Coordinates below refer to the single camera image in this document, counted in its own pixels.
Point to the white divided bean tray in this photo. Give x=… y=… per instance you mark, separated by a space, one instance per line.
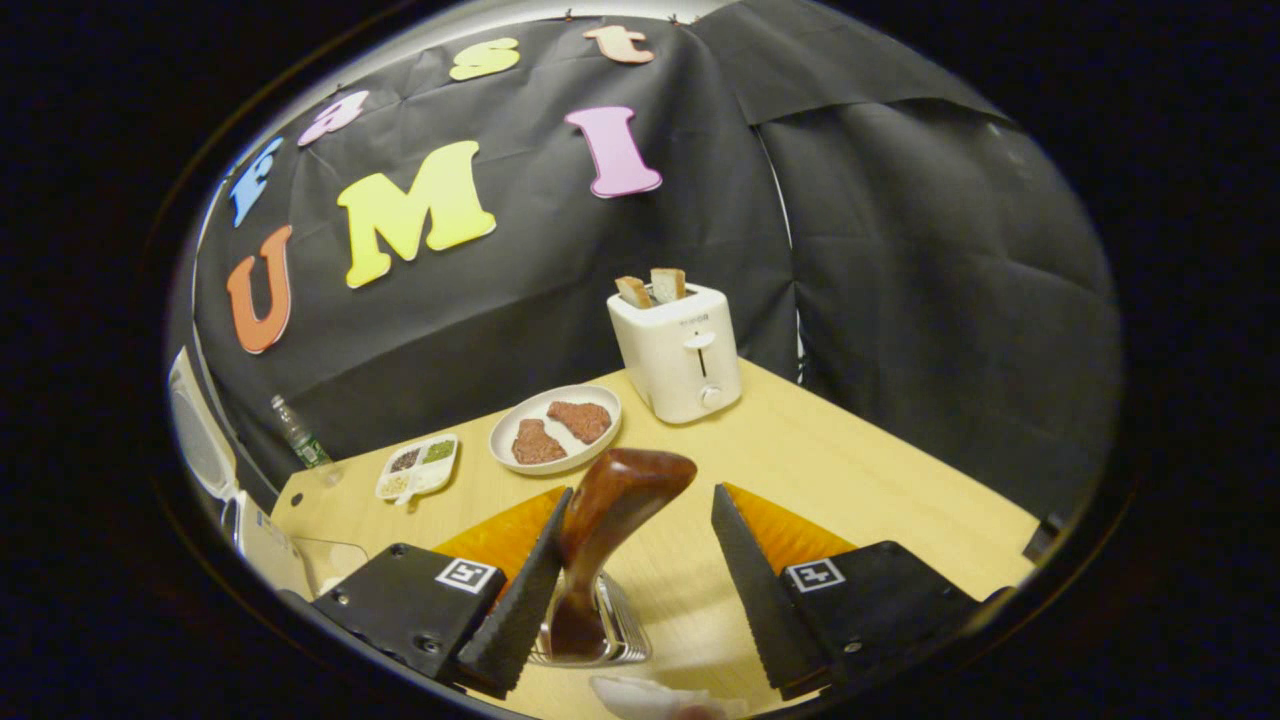
x=420 y=470

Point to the brown meat piece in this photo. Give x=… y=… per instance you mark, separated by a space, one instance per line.
x=580 y=420
x=538 y=443

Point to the toast slice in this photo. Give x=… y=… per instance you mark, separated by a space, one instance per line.
x=634 y=292
x=668 y=285

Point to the brown wooden spoon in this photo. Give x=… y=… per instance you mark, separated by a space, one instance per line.
x=620 y=500

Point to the white cloth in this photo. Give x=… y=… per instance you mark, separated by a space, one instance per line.
x=650 y=697

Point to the clear plastic water bottle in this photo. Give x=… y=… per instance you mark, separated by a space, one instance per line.
x=305 y=445

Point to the black backdrop cloth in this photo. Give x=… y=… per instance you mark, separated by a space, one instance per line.
x=900 y=300

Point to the white rice cooker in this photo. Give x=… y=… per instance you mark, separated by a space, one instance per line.
x=205 y=430

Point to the white round plate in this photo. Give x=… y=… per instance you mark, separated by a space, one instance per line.
x=510 y=425

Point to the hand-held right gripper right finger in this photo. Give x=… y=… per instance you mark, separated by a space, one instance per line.
x=760 y=590

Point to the white toaster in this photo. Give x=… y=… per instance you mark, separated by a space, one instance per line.
x=670 y=370

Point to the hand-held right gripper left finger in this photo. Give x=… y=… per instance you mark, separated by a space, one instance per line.
x=520 y=620

